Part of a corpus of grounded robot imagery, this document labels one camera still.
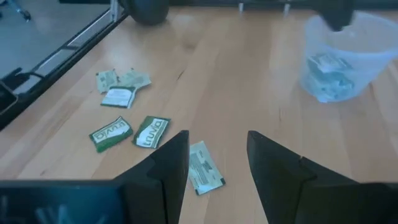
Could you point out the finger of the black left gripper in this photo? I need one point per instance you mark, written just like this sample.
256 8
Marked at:
337 15

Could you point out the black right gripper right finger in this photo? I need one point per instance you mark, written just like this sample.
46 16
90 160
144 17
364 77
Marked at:
289 186

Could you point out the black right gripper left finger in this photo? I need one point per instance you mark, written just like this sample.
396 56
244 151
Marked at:
164 180

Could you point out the clear plastic cup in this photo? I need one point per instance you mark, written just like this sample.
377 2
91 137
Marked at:
373 62

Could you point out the pale green Stevia packet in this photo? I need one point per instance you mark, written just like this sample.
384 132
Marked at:
106 81
135 78

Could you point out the black device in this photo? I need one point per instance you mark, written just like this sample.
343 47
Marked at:
7 98

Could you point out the chair base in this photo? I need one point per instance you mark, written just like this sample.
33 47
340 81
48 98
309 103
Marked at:
21 12

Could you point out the metal post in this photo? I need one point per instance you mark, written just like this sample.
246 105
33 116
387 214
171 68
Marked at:
240 7

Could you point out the black table edge rail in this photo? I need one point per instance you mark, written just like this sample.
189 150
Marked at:
62 74

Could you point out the white metal frame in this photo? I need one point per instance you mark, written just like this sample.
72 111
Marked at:
115 9

